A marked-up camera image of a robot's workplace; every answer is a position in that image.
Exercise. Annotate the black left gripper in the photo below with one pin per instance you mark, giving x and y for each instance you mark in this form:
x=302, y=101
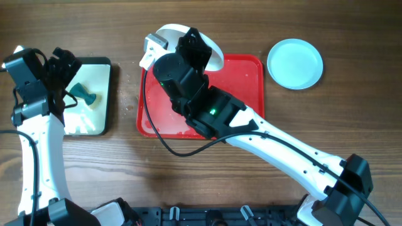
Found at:
x=56, y=64

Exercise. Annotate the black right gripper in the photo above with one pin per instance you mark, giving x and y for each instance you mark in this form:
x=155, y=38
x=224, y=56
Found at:
x=201, y=52

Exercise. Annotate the white plate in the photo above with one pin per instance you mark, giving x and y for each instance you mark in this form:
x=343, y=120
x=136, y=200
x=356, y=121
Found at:
x=172, y=32

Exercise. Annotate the green yellow sponge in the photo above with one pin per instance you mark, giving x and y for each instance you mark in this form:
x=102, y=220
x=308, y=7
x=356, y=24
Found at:
x=92, y=100

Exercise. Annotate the light blue plate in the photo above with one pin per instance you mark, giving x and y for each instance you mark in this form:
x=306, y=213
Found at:
x=295, y=64

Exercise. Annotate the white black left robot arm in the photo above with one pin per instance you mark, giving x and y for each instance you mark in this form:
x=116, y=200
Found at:
x=45, y=199

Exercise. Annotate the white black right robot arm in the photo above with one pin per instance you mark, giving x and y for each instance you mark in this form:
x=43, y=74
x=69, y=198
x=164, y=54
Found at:
x=338, y=189

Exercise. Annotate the dark green water tray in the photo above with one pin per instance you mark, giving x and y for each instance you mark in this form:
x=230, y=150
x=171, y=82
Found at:
x=95, y=74

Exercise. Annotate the red plastic tray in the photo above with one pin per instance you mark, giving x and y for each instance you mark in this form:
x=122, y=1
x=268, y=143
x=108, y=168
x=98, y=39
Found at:
x=242, y=76

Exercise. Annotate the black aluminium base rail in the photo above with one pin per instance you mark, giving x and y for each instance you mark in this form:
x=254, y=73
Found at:
x=282, y=215

